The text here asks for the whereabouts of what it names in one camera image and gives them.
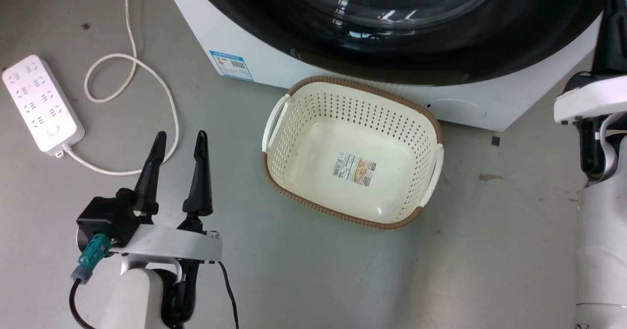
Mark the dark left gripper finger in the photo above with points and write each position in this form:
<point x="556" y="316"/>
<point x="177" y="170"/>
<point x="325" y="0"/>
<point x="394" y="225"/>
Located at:
<point x="151" y="172"/>
<point x="201" y="177"/>

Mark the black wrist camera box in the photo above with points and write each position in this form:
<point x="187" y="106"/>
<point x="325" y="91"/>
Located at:
<point x="105" y="217"/>

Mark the paper label sticker with barcode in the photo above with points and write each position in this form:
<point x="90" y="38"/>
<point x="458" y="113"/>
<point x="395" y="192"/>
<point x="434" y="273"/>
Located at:
<point x="355" y="169"/>

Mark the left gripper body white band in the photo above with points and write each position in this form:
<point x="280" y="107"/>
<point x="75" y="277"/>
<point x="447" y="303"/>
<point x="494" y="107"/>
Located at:
<point x="171" y="245"/>

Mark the blue white energy label sticker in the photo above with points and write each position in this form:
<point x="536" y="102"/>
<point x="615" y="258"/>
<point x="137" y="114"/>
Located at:
<point x="231" y="64"/>

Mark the small black floor piece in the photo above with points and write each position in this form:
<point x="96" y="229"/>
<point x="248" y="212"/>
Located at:
<point x="495" y="140"/>

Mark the white washing machine body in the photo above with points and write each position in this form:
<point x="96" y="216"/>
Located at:
<point x="230" y="30"/>

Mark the white power strip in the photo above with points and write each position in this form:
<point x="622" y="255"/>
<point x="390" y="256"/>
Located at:
<point x="41" y="105"/>

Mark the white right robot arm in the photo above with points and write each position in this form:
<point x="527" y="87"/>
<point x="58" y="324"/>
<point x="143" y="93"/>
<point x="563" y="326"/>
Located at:
<point x="602" y="231"/>

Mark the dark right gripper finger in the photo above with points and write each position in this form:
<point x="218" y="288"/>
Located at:
<point x="611" y="35"/>

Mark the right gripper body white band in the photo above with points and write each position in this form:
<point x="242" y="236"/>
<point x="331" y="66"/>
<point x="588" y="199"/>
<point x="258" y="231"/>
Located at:
<point x="588" y="101"/>

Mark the black round washing machine door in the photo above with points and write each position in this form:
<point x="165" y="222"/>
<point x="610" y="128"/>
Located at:
<point x="441" y="50"/>

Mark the cream perforated laundry basket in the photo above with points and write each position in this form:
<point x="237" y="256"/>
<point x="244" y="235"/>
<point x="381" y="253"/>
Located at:
<point x="313" y="162"/>

